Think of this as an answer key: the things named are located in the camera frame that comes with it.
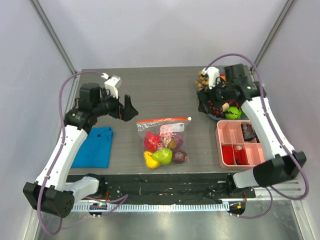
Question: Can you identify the brown longan bunch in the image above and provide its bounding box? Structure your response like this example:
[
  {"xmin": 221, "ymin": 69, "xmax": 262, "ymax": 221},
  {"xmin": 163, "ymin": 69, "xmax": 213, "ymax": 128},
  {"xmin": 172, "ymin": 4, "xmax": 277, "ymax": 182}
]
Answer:
[{"xmin": 194, "ymin": 71, "xmax": 209, "ymax": 89}]

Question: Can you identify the red toy meat piece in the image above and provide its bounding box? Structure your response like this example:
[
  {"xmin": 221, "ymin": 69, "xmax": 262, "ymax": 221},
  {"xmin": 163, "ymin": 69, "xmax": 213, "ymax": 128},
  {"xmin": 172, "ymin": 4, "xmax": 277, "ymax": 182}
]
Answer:
[{"xmin": 221, "ymin": 145, "xmax": 234, "ymax": 165}]

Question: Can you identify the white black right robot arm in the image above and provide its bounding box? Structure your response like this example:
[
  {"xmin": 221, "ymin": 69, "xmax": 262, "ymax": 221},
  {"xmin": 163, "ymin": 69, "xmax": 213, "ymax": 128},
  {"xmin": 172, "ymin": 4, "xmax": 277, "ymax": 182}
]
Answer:
[{"xmin": 197, "ymin": 64, "xmax": 307, "ymax": 198}]

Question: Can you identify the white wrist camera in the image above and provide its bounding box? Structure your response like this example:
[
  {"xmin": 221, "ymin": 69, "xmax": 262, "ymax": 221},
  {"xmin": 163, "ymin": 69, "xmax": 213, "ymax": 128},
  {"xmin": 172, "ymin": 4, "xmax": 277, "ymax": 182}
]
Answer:
[
  {"xmin": 201, "ymin": 66, "xmax": 220, "ymax": 90},
  {"xmin": 101, "ymin": 73, "xmax": 122, "ymax": 99}
]

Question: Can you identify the white perforated cable duct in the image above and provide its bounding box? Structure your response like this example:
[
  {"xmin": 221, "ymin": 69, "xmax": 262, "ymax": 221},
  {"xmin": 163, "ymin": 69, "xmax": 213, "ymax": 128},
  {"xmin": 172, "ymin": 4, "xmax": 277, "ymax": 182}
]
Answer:
[{"xmin": 71, "ymin": 201, "xmax": 230, "ymax": 213}]

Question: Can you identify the clear orange zip bag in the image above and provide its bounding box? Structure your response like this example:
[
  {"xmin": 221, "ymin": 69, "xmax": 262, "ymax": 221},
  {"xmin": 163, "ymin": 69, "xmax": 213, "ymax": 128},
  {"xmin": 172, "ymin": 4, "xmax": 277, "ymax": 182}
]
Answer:
[{"xmin": 136, "ymin": 116, "xmax": 192, "ymax": 167}]

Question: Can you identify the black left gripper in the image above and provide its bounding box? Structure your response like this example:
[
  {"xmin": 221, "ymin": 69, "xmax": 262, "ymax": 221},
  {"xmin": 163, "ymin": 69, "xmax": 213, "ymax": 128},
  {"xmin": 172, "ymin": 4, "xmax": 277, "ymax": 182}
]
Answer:
[{"xmin": 93, "ymin": 88, "xmax": 138, "ymax": 122}]

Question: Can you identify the purple toy onion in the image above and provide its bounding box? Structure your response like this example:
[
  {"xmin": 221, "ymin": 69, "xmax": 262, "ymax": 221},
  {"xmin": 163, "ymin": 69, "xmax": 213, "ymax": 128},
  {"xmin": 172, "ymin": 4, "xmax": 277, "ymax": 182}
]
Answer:
[{"xmin": 173, "ymin": 134, "xmax": 184, "ymax": 150}]

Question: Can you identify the aluminium frame rail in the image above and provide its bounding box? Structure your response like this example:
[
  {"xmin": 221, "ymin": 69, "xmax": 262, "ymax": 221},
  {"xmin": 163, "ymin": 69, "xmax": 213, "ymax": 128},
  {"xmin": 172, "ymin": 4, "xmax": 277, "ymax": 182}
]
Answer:
[{"xmin": 31, "ymin": 180, "xmax": 305, "ymax": 201}]

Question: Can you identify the yellow toy pear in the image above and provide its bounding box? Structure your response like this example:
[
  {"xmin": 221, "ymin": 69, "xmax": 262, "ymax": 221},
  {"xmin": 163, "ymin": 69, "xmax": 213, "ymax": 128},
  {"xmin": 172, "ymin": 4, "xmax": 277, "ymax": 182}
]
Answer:
[{"xmin": 143, "ymin": 151, "xmax": 161, "ymax": 169}]

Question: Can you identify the dark patterned sushi roll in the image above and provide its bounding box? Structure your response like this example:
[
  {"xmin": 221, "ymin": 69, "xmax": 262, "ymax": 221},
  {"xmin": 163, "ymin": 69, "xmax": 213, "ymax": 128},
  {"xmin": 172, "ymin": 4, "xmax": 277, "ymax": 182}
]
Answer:
[{"xmin": 240, "ymin": 123, "xmax": 256, "ymax": 142}]

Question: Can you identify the teal fruit basket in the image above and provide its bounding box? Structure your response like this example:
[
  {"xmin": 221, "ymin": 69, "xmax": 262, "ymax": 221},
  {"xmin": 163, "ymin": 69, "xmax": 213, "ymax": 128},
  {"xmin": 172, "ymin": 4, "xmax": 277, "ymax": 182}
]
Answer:
[{"xmin": 209, "ymin": 100, "xmax": 248, "ymax": 121}]

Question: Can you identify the orange toy fruit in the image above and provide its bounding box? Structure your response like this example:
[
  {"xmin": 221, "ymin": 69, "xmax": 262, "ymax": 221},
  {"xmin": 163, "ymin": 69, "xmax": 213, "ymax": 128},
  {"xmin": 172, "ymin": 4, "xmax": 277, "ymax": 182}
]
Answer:
[{"xmin": 167, "ymin": 139, "xmax": 177, "ymax": 149}]

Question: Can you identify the dark red toy fruit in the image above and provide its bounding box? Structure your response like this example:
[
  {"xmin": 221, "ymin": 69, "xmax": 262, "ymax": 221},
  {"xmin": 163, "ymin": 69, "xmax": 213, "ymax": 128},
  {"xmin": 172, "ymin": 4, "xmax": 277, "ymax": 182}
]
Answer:
[{"xmin": 172, "ymin": 150, "xmax": 188, "ymax": 164}]

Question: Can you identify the pink compartment tray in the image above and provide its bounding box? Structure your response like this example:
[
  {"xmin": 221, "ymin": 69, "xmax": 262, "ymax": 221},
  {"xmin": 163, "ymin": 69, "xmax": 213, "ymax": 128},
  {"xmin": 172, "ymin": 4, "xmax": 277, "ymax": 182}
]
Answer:
[{"xmin": 215, "ymin": 120, "xmax": 265, "ymax": 171}]

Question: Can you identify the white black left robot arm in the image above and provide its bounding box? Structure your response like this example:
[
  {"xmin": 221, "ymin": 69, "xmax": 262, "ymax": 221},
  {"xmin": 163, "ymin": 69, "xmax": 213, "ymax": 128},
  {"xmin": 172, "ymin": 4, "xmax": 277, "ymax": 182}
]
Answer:
[{"xmin": 22, "ymin": 83, "xmax": 139, "ymax": 218}]

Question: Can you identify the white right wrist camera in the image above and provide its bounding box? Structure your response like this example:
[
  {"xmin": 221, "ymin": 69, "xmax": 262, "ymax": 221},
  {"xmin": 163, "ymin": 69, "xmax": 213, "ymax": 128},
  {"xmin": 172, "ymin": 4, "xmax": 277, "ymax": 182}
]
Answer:
[{"xmin": 201, "ymin": 66, "xmax": 220, "ymax": 90}]

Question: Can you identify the green toy apple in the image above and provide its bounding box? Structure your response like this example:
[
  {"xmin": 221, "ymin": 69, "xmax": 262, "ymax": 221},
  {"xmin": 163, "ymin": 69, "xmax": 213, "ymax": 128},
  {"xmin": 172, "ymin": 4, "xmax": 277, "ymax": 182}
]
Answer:
[{"xmin": 151, "ymin": 147, "xmax": 173, "ymax": 165}]

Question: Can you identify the blue folded t-shirt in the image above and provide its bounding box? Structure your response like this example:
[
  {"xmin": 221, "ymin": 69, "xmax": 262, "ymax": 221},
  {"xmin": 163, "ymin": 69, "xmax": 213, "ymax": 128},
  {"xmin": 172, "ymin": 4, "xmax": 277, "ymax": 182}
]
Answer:
[{"xmin": 71, "ymin": 126, "xmax": 114, "ymax": 169}]

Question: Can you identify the red toy bell pepper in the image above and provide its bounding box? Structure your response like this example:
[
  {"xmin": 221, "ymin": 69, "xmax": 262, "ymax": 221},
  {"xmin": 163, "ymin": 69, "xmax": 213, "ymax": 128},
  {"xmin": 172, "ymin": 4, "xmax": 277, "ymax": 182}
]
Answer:
[{"xmin": 143, "ymin": 131, "xmax": 164, "ymax": 153}]

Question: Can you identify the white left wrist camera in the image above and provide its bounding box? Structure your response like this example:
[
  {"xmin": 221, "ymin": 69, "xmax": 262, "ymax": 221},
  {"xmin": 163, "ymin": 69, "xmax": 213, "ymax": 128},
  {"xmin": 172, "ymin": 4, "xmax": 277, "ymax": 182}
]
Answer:
[{"xmin": 101, "ymin": 73, "xmax": 122, "ymax": 99}]

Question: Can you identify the white toy garlic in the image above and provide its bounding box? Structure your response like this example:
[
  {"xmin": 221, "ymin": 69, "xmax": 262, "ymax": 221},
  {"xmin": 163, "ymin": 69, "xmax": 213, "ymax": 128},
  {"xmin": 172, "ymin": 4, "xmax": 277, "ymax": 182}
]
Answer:
[{"xmin": 221, "ymin": 102, "xmax": 230, "ymax": 112}]

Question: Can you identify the dark purple grape bunch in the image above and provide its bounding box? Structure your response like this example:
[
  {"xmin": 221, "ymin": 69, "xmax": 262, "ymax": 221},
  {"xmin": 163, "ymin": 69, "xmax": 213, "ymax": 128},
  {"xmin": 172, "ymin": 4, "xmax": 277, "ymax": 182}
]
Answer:
[{"xmin": 208, "ymin": 100, "xmax": 225, "ymax": 119}]

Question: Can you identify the green toy lime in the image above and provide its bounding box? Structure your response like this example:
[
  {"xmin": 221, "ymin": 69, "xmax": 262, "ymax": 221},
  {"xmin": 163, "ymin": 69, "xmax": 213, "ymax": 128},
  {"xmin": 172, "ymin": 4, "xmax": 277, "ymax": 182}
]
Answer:
[{"xmin": 224, "ymin": 106, "xmax": 242, "ymax": 120}]

